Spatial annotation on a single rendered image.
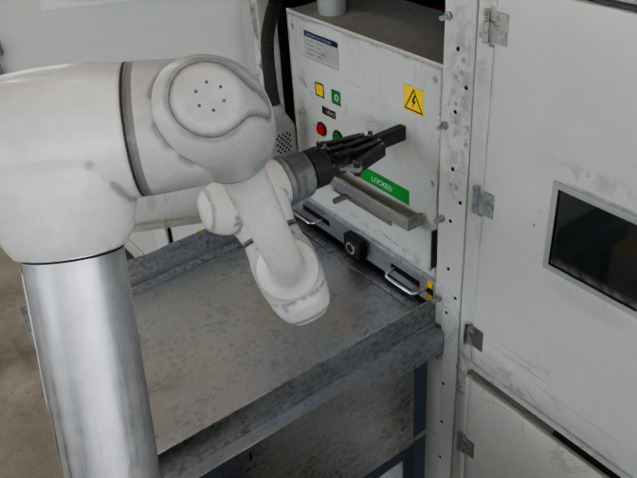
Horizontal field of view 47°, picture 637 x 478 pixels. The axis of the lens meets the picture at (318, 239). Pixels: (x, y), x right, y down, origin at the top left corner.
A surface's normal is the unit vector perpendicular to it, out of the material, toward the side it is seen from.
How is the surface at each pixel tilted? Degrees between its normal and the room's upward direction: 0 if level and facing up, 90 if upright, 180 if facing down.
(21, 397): 0
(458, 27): 90
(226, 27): 90
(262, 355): 0
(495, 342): 90
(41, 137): 64
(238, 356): 0
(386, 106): 90
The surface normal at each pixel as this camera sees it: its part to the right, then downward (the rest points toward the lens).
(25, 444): -0.06, -0.83
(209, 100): 0.20, -0.09
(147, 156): 0.00, 0.51
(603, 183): -0.80, 0.37
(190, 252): 0.59, 0.42
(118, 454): 0.47, 0.12
